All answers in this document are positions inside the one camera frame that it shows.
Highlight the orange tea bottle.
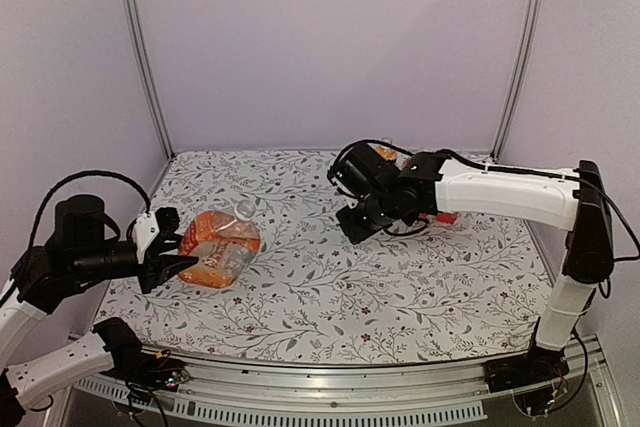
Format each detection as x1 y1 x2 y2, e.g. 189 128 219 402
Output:
422 212 459 225
179 200 261 289

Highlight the milk tea bottle dark label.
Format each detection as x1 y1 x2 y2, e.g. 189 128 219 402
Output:
375 138 398 162

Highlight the orange tea bottle front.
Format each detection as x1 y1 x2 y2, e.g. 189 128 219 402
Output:
422 212 459 225

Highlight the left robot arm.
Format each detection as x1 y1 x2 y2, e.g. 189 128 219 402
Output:
1 195 197 426

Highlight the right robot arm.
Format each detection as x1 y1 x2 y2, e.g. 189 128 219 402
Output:
327 139 614 383

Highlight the floral tablecloth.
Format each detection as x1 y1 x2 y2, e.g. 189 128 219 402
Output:
97 151 551 364

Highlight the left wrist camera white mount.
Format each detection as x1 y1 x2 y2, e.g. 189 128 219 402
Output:
132 212 160 264

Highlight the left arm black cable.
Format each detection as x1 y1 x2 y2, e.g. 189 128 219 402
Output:
27 169 152 253

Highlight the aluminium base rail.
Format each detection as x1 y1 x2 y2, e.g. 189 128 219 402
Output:
47 334 626 427

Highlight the right aluminium corner post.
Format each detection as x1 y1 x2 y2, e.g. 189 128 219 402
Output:
491 0 543 160

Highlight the aluminium corner post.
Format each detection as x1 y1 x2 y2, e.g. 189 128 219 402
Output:
491 0 543 160
122 0 175 161

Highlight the left aluminium corner post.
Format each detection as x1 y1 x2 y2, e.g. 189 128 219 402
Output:
122 0 175 161

